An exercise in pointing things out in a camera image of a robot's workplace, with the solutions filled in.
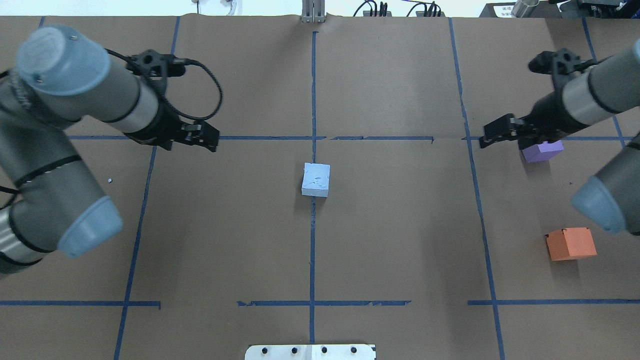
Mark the white metal base plate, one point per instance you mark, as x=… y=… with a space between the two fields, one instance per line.
x=311 y=352

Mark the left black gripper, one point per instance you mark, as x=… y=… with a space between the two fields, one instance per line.
x=163 y=128

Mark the grey metal post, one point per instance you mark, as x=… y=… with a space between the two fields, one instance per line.
x=313 y=11

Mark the light blue foam block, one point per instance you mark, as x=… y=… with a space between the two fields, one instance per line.
x=315 y=180

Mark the silver metal cylinder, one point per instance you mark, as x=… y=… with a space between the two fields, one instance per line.
x=524 y=8

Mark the orange foam block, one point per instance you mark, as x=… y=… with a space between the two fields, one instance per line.
x=573 y=243

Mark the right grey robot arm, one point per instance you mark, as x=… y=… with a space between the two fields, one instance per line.
x=585 y=93

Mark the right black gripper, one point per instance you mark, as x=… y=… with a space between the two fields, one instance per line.
x=549 y=116

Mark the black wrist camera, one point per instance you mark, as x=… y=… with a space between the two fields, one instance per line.
x=561 y=62
x=157 y=65

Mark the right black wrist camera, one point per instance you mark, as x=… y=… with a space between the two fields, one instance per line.
x=561 y=62

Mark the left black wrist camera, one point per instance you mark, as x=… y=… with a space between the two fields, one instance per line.
x=157 y=65

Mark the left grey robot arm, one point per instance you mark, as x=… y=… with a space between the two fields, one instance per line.
x=60 y=77

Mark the purple foam block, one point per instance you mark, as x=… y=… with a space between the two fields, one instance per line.
x=542 y=152

